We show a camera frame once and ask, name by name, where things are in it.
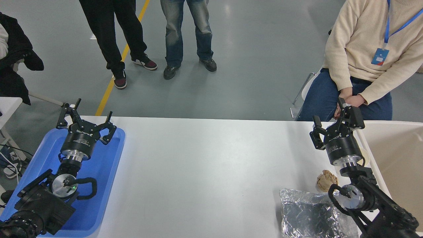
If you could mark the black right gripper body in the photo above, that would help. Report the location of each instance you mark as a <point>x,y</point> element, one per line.
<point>343,145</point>

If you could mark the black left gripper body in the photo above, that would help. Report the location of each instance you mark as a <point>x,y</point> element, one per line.
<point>81,138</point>

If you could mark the white paper cup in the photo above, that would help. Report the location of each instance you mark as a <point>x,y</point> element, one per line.
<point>365,154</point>

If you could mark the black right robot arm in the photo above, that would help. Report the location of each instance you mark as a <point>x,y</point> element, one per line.
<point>383,208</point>

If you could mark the seated person's left hand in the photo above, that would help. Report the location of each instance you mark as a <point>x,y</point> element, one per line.
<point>357,100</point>

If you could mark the seated person's right hand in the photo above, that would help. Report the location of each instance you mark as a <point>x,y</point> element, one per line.
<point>343,92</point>

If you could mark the blue plastic tray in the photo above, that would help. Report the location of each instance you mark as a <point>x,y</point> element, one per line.
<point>99,172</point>

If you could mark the crumpled tan paper ball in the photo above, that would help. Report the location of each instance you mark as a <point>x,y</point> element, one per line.
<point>327,181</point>

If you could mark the white chair with metal legs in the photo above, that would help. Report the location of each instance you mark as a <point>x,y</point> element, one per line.
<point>305,89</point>

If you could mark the large pale plastic bin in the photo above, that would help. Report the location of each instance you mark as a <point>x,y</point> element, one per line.
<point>396,155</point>

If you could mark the white and grey shoe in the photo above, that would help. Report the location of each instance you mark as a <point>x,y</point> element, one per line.
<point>11,172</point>

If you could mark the crumpled silver foil tray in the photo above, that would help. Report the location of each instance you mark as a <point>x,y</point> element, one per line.
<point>307,215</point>

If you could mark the standing person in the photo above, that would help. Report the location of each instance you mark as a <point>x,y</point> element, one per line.
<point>109,36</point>
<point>175,36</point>

